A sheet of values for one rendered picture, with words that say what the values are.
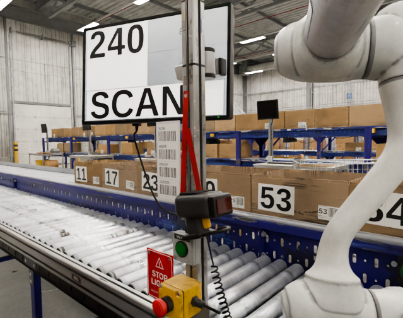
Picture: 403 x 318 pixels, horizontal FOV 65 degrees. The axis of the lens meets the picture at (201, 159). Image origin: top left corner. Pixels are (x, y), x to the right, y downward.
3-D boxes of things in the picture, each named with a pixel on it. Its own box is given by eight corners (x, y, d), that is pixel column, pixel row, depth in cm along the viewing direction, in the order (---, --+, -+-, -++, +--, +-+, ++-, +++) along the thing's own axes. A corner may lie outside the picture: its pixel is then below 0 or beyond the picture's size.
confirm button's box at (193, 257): (171, 260, 75) (170, 231, 74) (180, 256, 77) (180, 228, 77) (192, 267, 70) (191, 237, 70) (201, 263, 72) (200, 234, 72)
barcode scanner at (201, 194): (218, 246, 60) (212, 192, 61) (176, 242, 68) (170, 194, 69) (238, 238, 65) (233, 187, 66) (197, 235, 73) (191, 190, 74)
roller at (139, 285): (124, 281, 99) (133, 292, 96) (226, 240, 138) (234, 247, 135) (120, 294, 101) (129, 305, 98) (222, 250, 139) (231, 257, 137)
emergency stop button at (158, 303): (149, 315, 69) (149, 297, 68) (165, 307, 72) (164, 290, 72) (162, 322, 66) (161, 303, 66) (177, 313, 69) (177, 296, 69)
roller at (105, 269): (98, 284, 110) (91, 281, 113) (199, 245, 149) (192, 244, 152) (97, 270, 110) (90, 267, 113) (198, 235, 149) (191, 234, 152)
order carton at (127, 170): (102, 188, 213) (101, 163, 212) (138, 183, 235) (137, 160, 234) (137, 194, 186) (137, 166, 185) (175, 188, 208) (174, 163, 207)
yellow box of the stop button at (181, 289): (153, 315, 71) (152, 284, 71) (180, 301, 78) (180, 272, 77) (201, 342, 62) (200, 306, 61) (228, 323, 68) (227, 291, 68)
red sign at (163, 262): (147, 294, 85) (146, 247, 84) (149, 293, 85) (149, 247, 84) (190, 316, 74) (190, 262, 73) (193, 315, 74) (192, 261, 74)
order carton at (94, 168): (74, 183, 239) (73, 161, 238) (108, 180, 261) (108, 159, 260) (103, 188, 213) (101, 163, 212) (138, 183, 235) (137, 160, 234)
